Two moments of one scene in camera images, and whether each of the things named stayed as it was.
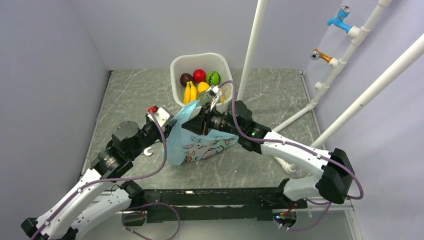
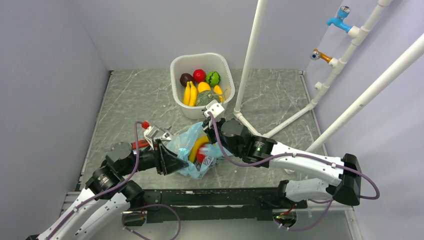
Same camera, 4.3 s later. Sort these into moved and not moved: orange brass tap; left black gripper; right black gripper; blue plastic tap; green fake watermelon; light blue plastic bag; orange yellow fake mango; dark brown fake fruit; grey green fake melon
Moved: right black gripper; left black gripper; light blue plastic bag
Not moved: blue plastic tap; green fake watermelon; orange yellow fake mango; grey green fake melon; dark brown fake fruit; orange brass tap
